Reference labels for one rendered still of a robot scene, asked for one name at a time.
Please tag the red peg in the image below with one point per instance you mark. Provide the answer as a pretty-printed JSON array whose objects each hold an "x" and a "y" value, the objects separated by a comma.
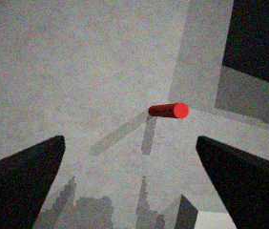
[{"x": 175, "y": 110}]

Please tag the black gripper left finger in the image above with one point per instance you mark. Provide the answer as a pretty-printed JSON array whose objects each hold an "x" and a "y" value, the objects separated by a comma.
[{"x": 25, "y": 180}]

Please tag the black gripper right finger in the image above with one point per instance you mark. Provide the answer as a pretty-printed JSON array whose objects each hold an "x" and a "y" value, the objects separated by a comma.
[{"x": 241, "y": 181}]

